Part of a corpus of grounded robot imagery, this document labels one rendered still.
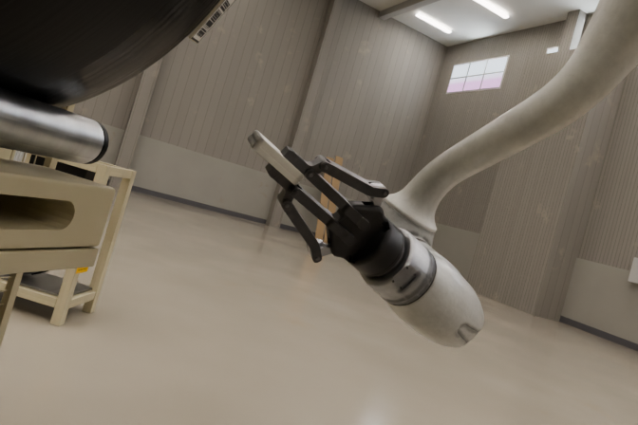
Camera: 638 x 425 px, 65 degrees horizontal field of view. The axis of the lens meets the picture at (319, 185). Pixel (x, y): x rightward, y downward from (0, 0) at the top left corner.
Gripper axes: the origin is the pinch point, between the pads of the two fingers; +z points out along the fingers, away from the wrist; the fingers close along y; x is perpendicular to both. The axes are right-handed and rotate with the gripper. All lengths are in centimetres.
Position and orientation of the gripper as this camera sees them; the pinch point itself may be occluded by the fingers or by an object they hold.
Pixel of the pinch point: (275, 157)
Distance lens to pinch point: 55.8
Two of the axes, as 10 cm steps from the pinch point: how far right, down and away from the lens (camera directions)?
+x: -2.9, -4.0, 8.7
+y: -7.1, 7.0, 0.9
